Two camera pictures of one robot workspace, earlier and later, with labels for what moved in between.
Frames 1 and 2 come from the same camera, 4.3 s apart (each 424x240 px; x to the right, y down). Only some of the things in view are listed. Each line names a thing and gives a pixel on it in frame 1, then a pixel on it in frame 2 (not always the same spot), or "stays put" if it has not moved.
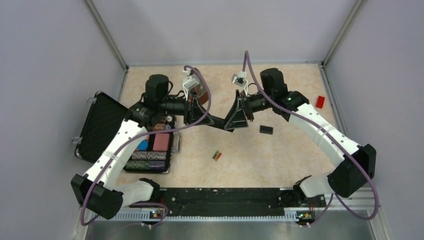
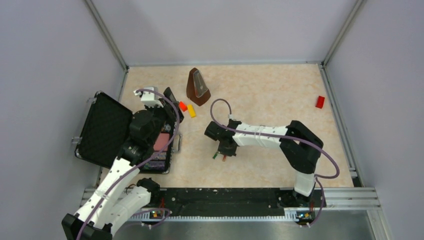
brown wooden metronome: x=201 y=90 stays put
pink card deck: x=161 y=142 stays put
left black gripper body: x=188 y=107 -> x=165 y=114
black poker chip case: x=153 y=154 stays put
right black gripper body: x=253 y=104 -> x=224 y=150
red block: x=320 y=102 stays put
